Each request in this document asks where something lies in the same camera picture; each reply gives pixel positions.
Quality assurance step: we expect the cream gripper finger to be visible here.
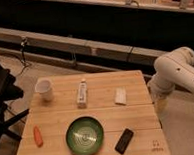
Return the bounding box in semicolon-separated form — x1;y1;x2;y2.
154;99;167;114

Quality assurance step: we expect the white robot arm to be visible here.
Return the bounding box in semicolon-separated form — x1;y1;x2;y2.
147;47;194;113

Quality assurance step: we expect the green ceramic bowl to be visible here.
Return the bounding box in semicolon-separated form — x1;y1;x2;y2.
65;116;105;155

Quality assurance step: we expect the white ceramic cup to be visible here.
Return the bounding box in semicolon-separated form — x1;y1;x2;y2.
35;80;54;102

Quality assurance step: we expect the white folded cloth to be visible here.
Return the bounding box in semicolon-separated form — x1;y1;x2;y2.
114;87;127;105

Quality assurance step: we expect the black phone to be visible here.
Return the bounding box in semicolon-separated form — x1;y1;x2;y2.
114;129;134;154

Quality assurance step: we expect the wooden table top board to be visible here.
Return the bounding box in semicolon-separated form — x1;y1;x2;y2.
17;70;170;155

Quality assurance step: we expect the white tube with cap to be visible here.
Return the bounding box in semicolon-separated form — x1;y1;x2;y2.
77;79;88;108

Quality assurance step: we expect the orange carrot toy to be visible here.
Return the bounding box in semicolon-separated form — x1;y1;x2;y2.
33;126;43;147

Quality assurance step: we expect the black office chair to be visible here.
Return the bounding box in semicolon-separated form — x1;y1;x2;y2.
0;65;29;141

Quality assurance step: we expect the black cable on floor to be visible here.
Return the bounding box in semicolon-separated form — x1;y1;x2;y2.
16;37;34;76

